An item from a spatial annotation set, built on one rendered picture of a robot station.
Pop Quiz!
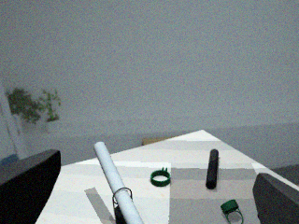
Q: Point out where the dark green band clamp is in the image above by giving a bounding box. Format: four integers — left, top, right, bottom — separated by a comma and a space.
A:
150, 168, 169, 187

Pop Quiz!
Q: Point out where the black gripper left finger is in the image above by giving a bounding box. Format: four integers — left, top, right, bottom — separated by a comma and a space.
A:
0, 149, 61, 224

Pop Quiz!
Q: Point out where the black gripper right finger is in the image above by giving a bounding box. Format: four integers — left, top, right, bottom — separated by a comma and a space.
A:
253, 173, 299, 224

